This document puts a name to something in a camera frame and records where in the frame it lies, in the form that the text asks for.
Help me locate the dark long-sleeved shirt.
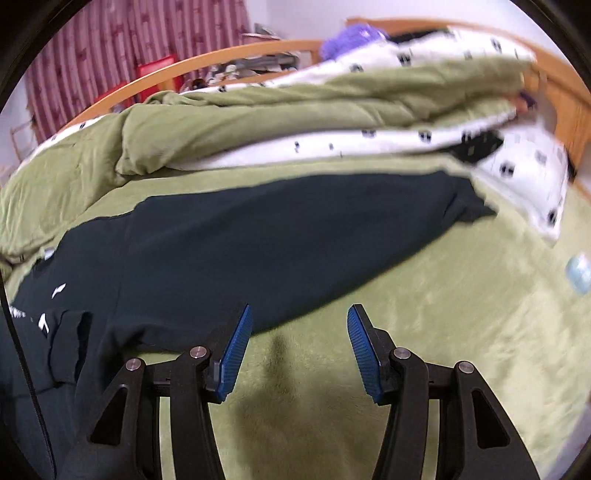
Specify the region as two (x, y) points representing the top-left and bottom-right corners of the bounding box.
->
(0, 168), (498, 480)

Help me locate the black patterned cloth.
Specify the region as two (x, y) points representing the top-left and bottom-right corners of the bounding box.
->
(445, 130), (505, 165)

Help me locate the green quilt with patterned lining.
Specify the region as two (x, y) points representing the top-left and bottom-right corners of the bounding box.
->
(0, 25), (539, 264)

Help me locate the purple plush toy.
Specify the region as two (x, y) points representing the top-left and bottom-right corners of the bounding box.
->
(320, 23), (387, 62)

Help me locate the red box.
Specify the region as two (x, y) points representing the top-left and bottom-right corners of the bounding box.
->
(136, 54), (179, 91)

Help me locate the maroon striped curtain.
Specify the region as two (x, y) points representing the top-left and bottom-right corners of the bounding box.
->
(25, 0), (254, 145)

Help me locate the wooden rack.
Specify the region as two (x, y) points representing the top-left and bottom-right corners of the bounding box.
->
(10, 121), (34, 163)

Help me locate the pile of desk items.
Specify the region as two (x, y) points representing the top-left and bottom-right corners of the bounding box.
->
(185, 51), (303, 89)

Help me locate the black cable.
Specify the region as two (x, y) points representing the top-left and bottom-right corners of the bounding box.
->
(0, 281), (52, 480)

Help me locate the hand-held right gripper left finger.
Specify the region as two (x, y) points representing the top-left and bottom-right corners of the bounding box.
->
(55, 304), (254, 480)

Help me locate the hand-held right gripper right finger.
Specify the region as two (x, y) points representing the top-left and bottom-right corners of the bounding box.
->
(347, 304), (541, 480)

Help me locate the light blue small object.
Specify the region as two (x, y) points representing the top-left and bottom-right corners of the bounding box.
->
(565, 252), (591, 296)

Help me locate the white patterned pillow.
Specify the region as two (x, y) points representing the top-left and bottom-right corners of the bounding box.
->
(478, 124), (572, 241)

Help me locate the green plush bed sheet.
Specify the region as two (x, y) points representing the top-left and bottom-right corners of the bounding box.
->
(0, 152), (591, 480)

